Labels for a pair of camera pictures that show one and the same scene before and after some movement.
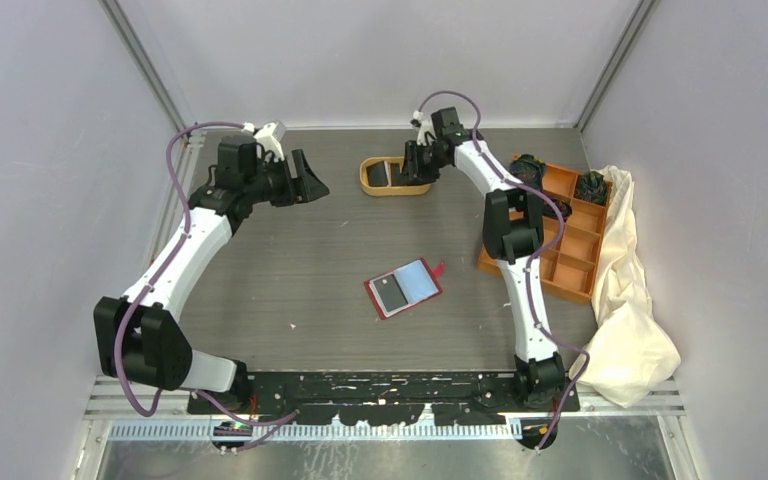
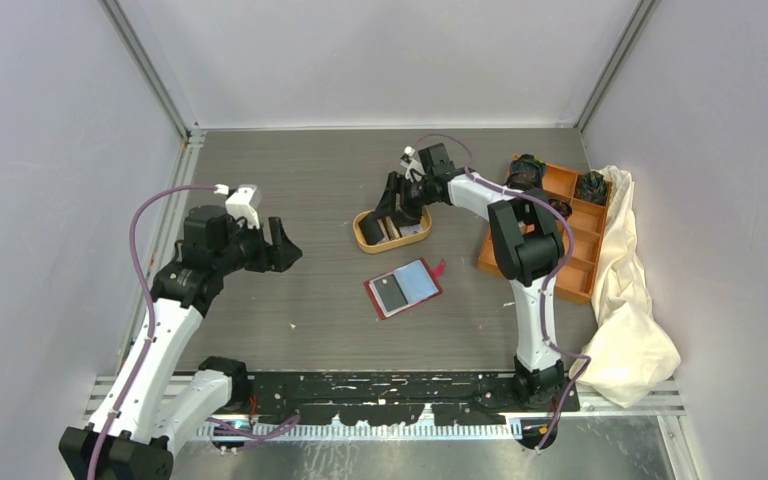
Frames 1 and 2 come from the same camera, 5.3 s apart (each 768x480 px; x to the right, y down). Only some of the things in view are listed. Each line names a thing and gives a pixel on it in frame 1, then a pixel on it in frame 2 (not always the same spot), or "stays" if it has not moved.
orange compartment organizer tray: (569, 248) stays
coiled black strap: (564, 209) stays
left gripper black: (304, 188) -> (276, 256)
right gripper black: (412, 173) -> (386, 208)
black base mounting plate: (358, 399) stays
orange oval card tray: (391, 190) -> (380, 248)
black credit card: (390, 292) stays
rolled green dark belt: (592, 185) stays
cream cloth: (632, 349) stays
